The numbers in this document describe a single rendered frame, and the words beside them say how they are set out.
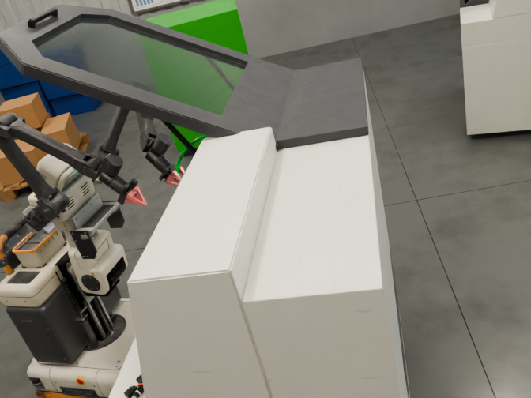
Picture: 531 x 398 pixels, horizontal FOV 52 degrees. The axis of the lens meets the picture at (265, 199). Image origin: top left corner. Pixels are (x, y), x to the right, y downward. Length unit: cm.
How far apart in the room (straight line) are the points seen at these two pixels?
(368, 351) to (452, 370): 173
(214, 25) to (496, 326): 361
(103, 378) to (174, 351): 177
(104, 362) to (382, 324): 213
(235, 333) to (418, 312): 211
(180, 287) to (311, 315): 27
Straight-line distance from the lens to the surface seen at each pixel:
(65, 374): 316
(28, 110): 658
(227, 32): 536
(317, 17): 856
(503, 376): 288
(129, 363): 187
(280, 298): 109
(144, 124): 237
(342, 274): 111
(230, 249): 112
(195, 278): 110
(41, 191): 242
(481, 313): 317
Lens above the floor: 215
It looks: 28 degrees down
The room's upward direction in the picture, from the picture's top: 15 degrees counter-clockwise
